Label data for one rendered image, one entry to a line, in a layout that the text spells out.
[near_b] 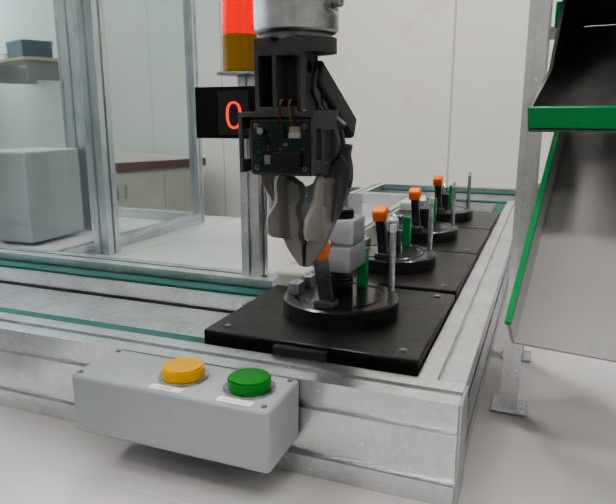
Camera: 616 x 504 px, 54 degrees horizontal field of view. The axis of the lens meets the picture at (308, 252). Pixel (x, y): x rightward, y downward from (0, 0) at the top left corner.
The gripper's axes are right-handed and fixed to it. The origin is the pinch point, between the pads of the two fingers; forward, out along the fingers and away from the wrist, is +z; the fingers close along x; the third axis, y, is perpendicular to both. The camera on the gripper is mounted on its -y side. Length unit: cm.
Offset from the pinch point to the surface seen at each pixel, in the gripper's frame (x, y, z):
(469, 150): -26, -352, 18
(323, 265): 0.1, -4.3, 2.5
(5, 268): -65, -20, 13
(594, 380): 29.6, -27.4, 21.6
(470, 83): -28, -354, -24
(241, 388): -1.7, 11.8, 9.6
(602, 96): 25.9, -10.8, -14.8
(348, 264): 1.5, -8.6, 3.4
